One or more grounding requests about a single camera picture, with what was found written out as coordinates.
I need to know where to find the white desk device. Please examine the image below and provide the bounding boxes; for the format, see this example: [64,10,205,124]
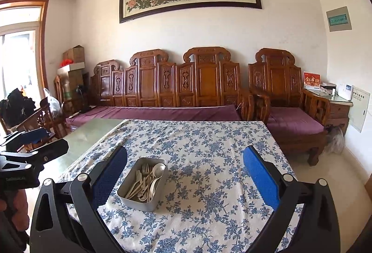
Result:
[337,84,353,101]

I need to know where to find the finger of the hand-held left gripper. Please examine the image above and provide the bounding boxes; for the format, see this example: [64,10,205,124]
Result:
[0,127,56,153]
[17,138,70,172]

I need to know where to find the red desk calendar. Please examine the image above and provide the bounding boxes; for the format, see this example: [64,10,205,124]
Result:
[303,72,321,90]

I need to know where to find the white-lidded box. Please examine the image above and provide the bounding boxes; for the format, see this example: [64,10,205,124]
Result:
[56,62,85,77]

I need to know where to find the carved wooden armchair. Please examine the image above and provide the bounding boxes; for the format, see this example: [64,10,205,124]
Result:
[248,48,332,166]

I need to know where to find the stacked cartons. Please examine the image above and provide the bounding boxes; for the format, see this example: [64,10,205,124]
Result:
[58,71,90,109]

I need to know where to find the carved wooden sofa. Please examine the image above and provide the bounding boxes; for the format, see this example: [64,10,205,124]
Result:
[65,47,255,137]

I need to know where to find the black bag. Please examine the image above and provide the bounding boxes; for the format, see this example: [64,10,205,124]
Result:
[0,88,37,129]

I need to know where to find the rectangular metal tray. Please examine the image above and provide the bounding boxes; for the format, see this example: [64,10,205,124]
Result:
[117,157,168,213]

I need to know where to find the person's left hand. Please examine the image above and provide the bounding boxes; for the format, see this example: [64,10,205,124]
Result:
[0,187,30,230]

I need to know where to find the white plastic fork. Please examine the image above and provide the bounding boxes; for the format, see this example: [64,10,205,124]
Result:
[128,170,143,198]

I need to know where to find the metal spoon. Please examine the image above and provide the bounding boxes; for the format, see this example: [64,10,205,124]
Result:
[148,177,162,202]

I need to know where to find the wooden dining chair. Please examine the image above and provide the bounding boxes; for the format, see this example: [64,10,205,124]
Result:
[54,75,73,114]
[16,97,68,141]

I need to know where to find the wooden door frame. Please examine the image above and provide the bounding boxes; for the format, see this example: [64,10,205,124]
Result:
[0,0,50,96]

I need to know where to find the green wall panel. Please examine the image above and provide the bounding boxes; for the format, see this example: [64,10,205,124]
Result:
[325,6,352,32]

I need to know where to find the white electrical panel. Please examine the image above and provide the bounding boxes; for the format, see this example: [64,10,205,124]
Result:
[347,87,371,133]

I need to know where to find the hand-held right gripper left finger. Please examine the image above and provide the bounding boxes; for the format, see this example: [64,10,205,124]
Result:
[30,145,128,253]

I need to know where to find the grey fluffy bundle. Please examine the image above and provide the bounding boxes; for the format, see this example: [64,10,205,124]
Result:
[324,126,345,155]

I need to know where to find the purple sofa cushion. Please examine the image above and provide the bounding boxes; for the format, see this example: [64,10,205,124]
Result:
[66,105,243,128]

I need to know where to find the wooden side table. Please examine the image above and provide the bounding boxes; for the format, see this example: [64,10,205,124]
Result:
[304,87,353,135]

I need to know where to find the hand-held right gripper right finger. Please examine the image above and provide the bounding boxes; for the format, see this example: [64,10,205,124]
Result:
[243,145,341,253]

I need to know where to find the purple armchair cushion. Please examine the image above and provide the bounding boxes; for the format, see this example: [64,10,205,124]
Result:
[267,107,325,135]

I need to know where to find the brown cardboard box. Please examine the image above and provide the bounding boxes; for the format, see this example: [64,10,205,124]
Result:
[62,45,85,64]

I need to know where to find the blue floral tablecloth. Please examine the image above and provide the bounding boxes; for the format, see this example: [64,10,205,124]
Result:
[56,118,304,253]

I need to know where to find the clear plastic bag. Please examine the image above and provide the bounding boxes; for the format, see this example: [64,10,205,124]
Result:
[43,88,63,114]

